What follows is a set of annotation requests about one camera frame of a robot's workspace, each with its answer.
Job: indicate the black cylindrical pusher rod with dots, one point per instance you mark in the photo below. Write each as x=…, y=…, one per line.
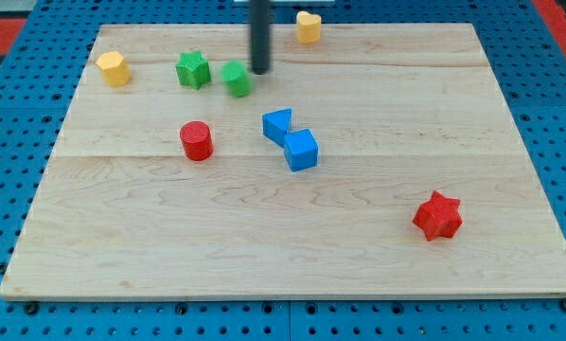
x=260, y=35

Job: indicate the green cylinder block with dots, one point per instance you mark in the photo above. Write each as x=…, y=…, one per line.
x=236, y=78

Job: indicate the yellow heart block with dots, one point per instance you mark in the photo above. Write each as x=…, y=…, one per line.
x=308, y=27

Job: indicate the green star block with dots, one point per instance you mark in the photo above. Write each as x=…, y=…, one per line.
x=193, y=70

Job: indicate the red star block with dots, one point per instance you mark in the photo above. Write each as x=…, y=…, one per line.
x=439, y=217

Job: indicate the blue triangle block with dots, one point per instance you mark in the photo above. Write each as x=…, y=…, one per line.
x=275, y=125

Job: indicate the blue cube block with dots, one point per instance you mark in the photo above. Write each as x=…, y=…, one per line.
x=300, y=150

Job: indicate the red cylinder block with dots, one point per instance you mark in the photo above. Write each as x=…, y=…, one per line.
x=197, y=140

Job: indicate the yellow hexagon block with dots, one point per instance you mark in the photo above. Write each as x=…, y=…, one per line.
x=114, y=69

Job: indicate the wooden board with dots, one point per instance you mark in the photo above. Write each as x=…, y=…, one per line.
x=397, y=111

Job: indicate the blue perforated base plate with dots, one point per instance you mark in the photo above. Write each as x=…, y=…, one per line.
x=42, y=70

